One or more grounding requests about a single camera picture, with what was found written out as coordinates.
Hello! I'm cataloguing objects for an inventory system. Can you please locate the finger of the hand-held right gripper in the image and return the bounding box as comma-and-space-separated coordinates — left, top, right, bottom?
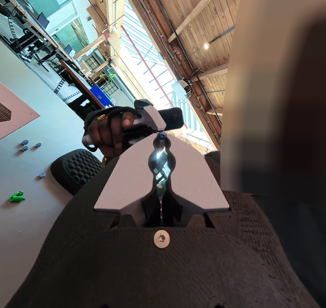
134, 105, 168, 136

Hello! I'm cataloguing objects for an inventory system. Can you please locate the black coiled cable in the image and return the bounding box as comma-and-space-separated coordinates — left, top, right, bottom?
53, 78, 82, 103

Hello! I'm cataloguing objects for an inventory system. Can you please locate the green lego leaf piece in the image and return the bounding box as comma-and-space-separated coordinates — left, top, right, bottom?
9, 191, 26, 204

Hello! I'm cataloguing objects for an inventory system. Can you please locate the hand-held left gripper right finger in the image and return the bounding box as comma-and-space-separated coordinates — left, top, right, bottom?
164, 134, 230, 226

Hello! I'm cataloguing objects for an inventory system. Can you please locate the blue bin on desk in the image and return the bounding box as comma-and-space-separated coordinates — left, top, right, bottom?
89, 84, 113, 108

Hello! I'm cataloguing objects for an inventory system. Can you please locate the ceiling mounted device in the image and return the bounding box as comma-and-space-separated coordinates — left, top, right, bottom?
170, 79, 193, 98

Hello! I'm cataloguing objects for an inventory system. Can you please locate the black rounded pad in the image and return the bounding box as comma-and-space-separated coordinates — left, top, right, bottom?
50, 149, 105, 196

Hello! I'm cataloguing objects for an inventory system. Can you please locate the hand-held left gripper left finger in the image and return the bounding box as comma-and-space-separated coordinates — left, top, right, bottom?
94, 134, 160, 226

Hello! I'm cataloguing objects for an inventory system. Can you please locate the lego instruction booklet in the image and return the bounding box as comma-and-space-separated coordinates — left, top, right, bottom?
0, 82, 41, 140

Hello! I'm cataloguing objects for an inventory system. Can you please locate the long wooden desk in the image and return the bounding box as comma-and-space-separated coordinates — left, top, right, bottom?
0, 0, 67, 72

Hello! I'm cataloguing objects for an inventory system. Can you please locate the person's right hand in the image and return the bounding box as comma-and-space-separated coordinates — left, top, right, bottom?
82, 112, 137, 159

